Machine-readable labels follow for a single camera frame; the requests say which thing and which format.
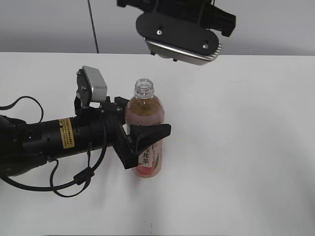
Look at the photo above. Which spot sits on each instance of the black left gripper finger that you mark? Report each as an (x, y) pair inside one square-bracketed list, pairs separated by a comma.
[(121, 102), (145, 136)]

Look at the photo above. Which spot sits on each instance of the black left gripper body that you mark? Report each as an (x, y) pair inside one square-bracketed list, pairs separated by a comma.
[(102, 127)]

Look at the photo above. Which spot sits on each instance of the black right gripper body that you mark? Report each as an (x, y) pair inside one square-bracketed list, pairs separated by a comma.
[(202, 12)]

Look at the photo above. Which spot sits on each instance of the pink peach tea bottle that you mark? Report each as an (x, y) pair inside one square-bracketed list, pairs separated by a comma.
[(146, 109)]

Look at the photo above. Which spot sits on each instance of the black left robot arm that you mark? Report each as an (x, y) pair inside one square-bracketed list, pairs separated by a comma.
[(24, 147)]

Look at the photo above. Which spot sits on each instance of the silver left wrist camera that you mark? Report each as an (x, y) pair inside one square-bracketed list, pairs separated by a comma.
[(91, 86)]

